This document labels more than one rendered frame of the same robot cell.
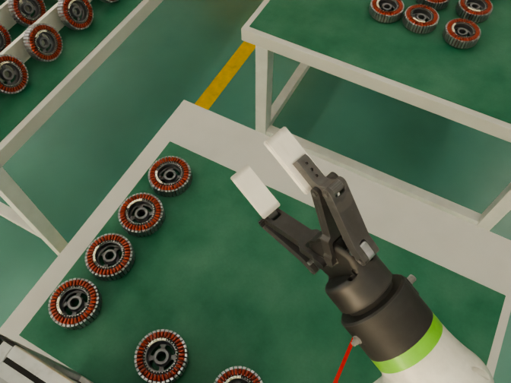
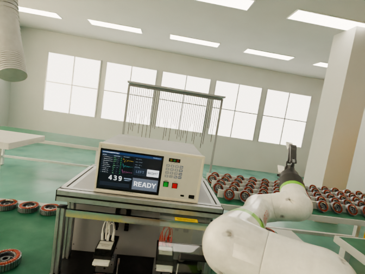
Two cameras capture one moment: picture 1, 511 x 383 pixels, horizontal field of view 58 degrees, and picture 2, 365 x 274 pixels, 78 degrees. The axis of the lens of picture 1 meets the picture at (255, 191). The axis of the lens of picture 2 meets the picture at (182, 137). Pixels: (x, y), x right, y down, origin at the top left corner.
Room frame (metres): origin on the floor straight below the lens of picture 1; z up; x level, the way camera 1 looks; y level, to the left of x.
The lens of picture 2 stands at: (-0.73, -0.64, 1.48)
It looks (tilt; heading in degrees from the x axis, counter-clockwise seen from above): 6 degrees down; 56
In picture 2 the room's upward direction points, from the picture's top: 9 degrees clockwise
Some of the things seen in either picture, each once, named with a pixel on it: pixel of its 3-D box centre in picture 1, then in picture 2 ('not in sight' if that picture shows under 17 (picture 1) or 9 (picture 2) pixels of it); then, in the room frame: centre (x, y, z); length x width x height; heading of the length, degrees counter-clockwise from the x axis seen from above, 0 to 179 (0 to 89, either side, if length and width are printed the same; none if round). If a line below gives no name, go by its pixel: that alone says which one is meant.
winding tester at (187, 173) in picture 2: not in sight; (152, 163); (-0.22, 0.35, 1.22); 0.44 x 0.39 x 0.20; 152
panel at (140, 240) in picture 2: not in sight; (140, 226); (-0.27, 0.30, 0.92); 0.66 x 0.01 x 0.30; 152
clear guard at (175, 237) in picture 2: not in sight; (190, 235); (-0.21, -0.01, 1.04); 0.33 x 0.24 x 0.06; 62
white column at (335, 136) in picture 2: not in sight; (335, 128); (3.74, 1.26, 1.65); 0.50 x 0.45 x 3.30; 62
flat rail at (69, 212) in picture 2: not in sight; (139, 220); (-0.34, 0.16, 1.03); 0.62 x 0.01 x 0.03; 152
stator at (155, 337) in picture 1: (161, 356); not in sight; (0.19, 0.20, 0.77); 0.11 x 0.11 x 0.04
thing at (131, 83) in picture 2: not in sight; (169, 139); (1.50, 3.15, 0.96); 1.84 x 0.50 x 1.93; 152
